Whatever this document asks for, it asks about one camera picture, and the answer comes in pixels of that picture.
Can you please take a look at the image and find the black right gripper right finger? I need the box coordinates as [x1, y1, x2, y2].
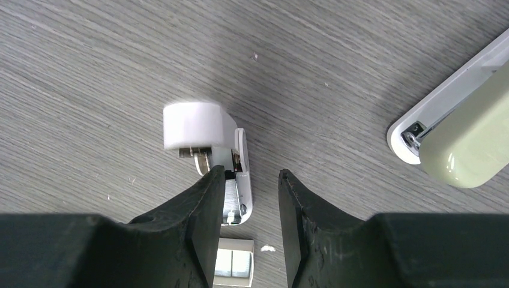
[278, 169, 508, 287]

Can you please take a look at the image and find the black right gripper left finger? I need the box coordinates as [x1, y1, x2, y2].
[1, 166, 226, 287]

